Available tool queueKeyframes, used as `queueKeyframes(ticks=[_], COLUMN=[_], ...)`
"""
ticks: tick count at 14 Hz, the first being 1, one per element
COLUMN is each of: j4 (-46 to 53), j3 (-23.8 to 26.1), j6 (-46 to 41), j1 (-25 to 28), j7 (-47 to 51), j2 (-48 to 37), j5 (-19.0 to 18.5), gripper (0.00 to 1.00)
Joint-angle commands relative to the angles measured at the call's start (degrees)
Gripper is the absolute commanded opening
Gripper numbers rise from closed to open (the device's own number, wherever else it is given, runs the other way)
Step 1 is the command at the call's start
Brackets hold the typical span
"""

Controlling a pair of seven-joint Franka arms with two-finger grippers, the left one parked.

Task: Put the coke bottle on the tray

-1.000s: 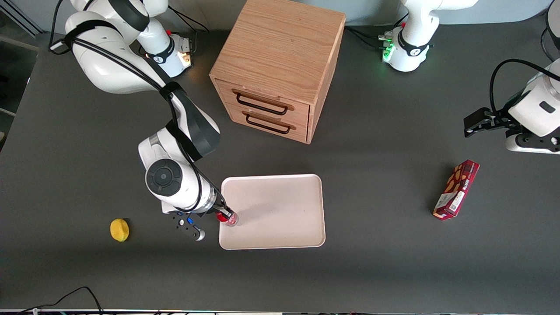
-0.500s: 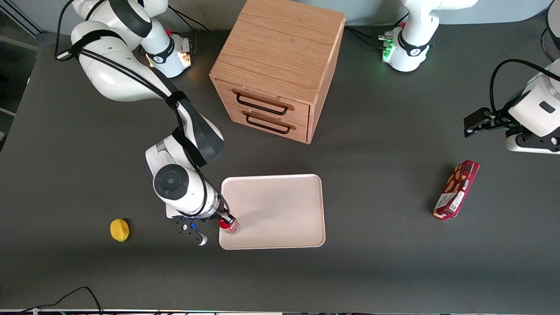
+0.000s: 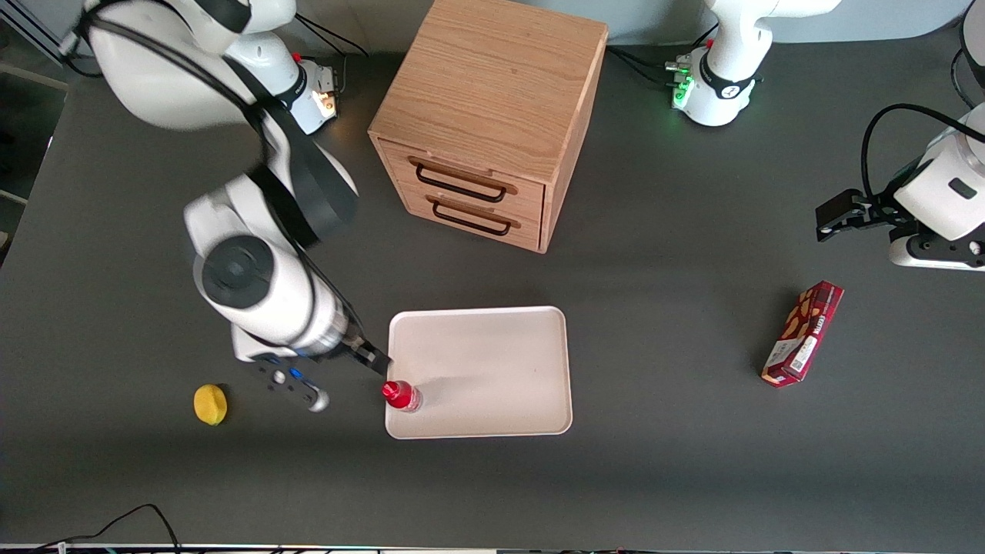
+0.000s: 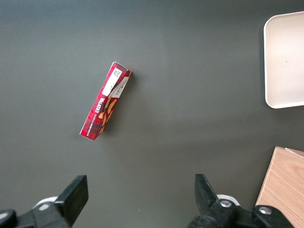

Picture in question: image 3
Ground red snack box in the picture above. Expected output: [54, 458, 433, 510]
[761, 280, 845, 389]

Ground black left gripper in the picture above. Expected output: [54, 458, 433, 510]
[816, 189, 921, 244]

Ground black right arm base cables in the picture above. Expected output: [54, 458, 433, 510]
[294, 14, 372, 97]

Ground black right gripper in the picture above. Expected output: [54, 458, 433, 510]
[336, 322, 393, 379]

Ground wooden drawer front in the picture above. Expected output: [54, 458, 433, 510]
[377, 138, 546, 222]
[396, 181, 543, 253]

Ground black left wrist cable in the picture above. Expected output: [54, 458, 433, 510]
[860, 103, 985, 202]

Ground black arm base cables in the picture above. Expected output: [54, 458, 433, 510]
[294, 14, 372, 97]
[606, 25, 720, 87]

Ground black looped cable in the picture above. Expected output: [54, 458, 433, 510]
[951, 45, 985, 108]

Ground black left arm base cables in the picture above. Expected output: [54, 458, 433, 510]
[606, 25, 720, 87]

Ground black cable at table edge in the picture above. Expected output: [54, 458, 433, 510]
[31, 503, 182, 553]

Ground yellow lemon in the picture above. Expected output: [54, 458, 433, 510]
[193, 383, 229, 427]

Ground wooden drawer cabinet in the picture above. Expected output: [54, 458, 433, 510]
[368, 0, 609, 255]

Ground black right arm cable sleeve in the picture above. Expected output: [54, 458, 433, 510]
[73, 8, 360, 249]

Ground black metal drawer handle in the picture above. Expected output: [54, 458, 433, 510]
[426, 194, 522, 237]
[409, 157, 519, 204]

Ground beige rectangular plastic tray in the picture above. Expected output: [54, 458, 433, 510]
[385, 305, 574, 440]

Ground small red coke bottle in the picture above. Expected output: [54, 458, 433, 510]
[382, 379, 423, 414]

